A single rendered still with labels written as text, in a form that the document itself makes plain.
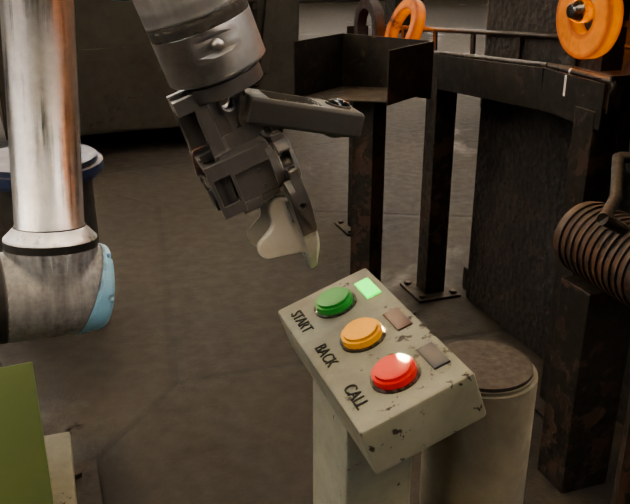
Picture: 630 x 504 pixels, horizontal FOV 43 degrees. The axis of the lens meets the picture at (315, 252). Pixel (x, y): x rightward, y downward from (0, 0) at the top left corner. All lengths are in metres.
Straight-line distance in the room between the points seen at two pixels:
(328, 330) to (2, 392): 0.55
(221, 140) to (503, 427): 0.42
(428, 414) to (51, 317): 0.80
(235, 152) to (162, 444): 1.04
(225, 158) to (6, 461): 0.68
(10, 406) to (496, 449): 0.67
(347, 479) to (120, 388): 1.15
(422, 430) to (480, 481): 0.23
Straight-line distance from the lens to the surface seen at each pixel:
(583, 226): 1.38
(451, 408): 0.69
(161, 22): 0.68
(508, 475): 0.92
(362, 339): 0.74
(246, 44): 0.68
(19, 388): 1.19
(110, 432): 1.73
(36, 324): 1.35
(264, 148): 0.71
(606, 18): 1.58
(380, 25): 2.52
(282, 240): 0.75
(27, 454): 1.25
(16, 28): 1.31
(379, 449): 0.68
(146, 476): 1.60
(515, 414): 0.87
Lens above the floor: 0.96
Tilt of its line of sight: 22 degrees down
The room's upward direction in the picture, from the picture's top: straight up
